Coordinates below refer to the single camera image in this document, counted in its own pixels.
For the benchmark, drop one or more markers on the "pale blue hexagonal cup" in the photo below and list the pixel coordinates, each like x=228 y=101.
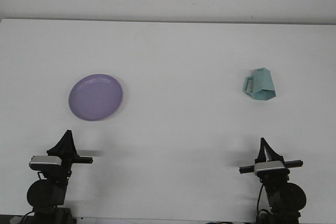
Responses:
x=263 y=82

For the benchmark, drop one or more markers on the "round purple plate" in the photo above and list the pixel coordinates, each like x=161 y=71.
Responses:
x=94 y=98

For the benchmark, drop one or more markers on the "light grey base plate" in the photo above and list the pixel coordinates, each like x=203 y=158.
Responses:
x=15 y=220

